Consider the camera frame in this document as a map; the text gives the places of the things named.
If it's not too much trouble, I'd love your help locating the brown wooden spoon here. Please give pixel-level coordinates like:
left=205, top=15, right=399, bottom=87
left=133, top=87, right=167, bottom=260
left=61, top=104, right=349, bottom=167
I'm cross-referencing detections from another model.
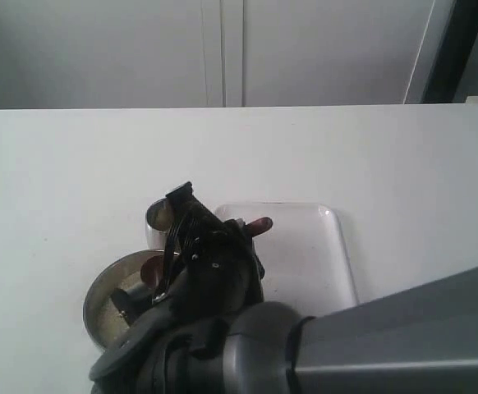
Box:
left=140, top=217, right=273, bottom=288

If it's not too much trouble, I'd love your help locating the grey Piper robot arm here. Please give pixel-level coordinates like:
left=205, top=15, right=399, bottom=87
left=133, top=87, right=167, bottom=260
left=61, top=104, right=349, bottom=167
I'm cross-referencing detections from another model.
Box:
left=90, top=205, right=478, bottom=393

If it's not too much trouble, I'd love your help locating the dark door frame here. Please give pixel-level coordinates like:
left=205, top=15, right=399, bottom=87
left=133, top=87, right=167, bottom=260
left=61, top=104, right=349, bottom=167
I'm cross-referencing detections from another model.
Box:
left=421, top=0, right=478, bottom=103

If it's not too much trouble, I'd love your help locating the wide steel rice bowl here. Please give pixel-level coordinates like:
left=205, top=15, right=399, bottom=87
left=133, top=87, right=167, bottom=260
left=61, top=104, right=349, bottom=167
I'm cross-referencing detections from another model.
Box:
left=82, top=249, right=191, bottom=358

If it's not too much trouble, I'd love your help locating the white plastic tray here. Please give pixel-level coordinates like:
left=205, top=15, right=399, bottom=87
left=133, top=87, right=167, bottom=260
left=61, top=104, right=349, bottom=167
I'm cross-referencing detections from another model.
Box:
left=215, top=203, right=359, bottom=316

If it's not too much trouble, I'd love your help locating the small steel cup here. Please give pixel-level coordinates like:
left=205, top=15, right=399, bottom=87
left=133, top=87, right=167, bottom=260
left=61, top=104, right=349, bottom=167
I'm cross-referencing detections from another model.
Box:
left=145, top=198, right=173, bottom=250

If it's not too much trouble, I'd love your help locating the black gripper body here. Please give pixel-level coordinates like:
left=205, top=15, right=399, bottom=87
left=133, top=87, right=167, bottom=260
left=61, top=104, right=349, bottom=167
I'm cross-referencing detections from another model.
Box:
left=159, top=204, right=264, bottom=323

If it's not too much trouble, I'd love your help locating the beige granular powder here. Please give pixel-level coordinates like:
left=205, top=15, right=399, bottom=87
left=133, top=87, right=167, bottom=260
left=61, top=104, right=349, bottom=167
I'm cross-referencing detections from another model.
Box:
left=94, top=272, right=141, bottom=348

